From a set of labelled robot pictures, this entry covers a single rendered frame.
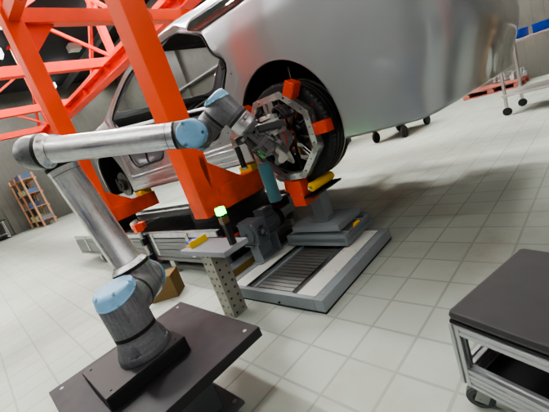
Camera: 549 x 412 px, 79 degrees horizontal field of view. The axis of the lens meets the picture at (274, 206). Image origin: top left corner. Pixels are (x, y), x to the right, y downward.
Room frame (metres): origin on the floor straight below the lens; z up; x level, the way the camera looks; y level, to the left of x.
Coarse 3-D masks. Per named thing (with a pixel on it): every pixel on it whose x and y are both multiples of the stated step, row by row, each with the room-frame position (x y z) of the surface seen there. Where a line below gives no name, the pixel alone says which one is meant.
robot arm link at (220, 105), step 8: (216, 96) 1.21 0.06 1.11; (224, 96) 1.21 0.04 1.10; (232, 96) 1.25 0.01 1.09; (208, 104) 1.22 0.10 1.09; (216, 104) 1.21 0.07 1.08; (224, 104) 1.21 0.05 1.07; (232, 104) 1.22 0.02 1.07; (240, 104) 1.24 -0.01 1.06; (208, 112) 1.22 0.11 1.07; (216, 112) 1.21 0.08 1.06; (224, 112) 1.21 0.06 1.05; (232, 112) 1.21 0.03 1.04; (240, 112) 1.22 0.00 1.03; (216, 120) 1.21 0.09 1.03; (224, 120) 1.22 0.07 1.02; (232, 120) 1.21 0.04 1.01
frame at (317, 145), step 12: (276, 96) 2.07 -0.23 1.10; (252, 108) 2.23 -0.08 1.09; (300, 108) 1.97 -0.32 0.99; (312, 108) 1.98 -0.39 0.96; (312, 120) 1.95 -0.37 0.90; (312, 132) 1.95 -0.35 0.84; (312, 144) 1.96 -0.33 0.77; (312, 156) 1.98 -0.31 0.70; (276, 168) 2.27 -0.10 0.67; (312, 168) 2.06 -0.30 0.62; (288, 180) 2.16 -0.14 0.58
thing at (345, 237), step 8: (360, 216) 2.17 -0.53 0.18; (368, 216) 2.20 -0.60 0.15; (352, 224) 2.16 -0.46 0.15; (360, 224) 2.11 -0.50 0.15; (368, 224) 2.18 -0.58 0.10; (296, 232) 2.33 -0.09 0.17; (304, 232) 2.27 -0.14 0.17; (312, 232) 2.22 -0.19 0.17; (320, 232) 2.16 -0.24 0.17; (328, 232) 2.11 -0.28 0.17; (336, 232) 2.07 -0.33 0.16; (344, 232) 2.03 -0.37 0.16; (352, 232) 2.03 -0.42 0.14; (360, 232) 2.09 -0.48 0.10; (288, 240) 2.32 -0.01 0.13; (296, 240) 2.27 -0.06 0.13; (304, 240) 2.21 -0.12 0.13; (312, 240) 2.16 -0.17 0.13; (320, 240) 2.11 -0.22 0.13; (328, 240) 2.06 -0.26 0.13; (336, 240) 2.02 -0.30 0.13; (344, 240) 1.98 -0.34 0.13; (352, 240) 2.01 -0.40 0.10
